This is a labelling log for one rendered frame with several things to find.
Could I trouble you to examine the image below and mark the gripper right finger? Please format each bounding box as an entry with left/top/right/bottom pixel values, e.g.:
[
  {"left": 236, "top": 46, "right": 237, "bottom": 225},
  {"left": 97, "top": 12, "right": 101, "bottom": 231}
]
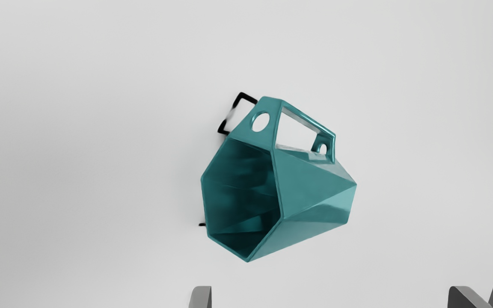
[{"left": 448, "top": 286, "right": 493, "bottom": 308}]

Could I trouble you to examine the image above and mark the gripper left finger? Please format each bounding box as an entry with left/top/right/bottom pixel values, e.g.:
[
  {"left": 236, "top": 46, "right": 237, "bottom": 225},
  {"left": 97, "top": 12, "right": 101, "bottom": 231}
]
[{"left": 189, "top": 286, "right": 212, "bottom": 308}]

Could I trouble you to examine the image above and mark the teal faceted mug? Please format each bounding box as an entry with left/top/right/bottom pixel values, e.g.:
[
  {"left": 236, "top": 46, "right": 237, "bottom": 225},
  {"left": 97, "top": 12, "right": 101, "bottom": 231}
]
[{"left": 200, "top": 96, "right": 357, "bottom": 263}]

